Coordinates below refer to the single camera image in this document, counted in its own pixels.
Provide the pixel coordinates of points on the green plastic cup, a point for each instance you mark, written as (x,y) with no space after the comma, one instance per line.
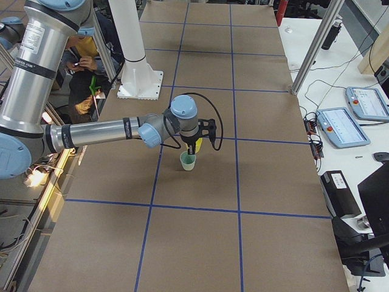
(187,161)

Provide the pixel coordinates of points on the aluminium frame post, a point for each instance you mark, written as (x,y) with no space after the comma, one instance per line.
(322,32)

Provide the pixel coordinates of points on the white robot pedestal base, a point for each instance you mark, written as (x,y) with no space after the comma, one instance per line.
(138,80)

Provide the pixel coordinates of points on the teach pendant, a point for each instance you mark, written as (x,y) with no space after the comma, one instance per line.
(367,103)
(341,128)

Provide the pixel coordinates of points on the black monitor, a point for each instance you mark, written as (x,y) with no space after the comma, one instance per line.
(373,191)

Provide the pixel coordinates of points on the teach pendant near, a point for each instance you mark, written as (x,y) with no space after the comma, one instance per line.
(341,128)

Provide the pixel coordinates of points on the black water bottle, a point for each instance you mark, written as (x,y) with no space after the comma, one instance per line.
(332,34)

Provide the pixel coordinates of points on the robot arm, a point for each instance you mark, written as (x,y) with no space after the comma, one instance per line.
(50,39)

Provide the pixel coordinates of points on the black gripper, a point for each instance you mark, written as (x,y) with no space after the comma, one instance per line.
(189,140)

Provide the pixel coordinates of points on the black computer mouse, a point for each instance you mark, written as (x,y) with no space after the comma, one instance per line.
(381,156)

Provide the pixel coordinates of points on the teach pendant far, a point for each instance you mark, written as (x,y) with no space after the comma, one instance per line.
(367,103)

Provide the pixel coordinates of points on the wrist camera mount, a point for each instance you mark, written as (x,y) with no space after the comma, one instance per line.
(207,128)

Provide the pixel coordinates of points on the seated person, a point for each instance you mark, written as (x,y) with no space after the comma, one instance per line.
(82,60)

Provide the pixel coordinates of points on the black box with label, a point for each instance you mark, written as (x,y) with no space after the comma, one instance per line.
(338,196)

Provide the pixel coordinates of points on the yellow plastic cup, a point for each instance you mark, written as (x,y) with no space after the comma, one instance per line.
(198,145)

